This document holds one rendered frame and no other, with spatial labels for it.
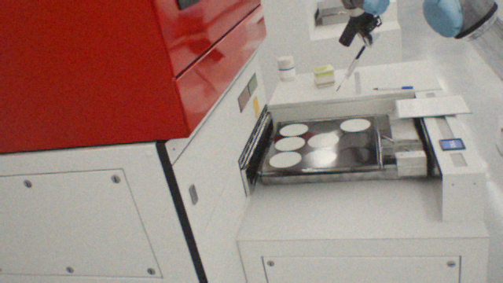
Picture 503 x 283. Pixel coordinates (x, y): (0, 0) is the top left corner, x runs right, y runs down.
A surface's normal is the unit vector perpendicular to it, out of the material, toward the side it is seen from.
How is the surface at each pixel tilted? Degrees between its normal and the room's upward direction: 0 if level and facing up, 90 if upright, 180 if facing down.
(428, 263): 90
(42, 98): 90
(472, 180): 90
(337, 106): 90
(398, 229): 0
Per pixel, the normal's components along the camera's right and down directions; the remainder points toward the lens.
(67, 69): -0.21, 0.46
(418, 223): -0.18, -0.89
